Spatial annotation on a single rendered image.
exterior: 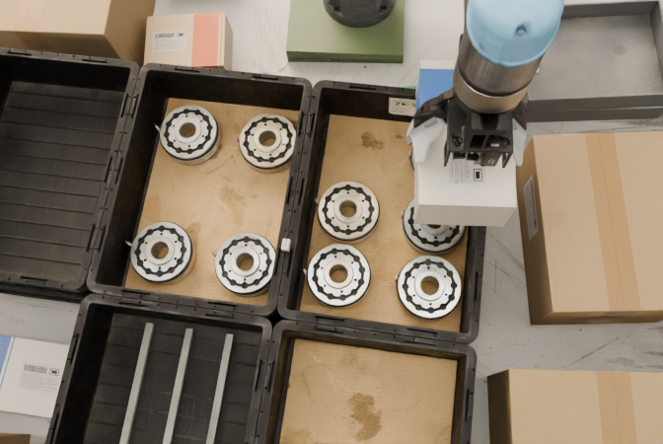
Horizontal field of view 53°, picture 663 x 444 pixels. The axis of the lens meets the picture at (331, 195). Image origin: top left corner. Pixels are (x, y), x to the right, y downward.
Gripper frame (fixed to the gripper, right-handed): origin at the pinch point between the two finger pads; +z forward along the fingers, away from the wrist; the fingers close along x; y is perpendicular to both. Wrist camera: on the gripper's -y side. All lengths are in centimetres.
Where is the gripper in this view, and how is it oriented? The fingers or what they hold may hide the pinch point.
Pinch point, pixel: (464, 138)
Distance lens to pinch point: 90.3
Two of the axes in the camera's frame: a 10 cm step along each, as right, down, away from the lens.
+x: 10.0, 0.3, -0.7
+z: 0.6, 3.0, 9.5
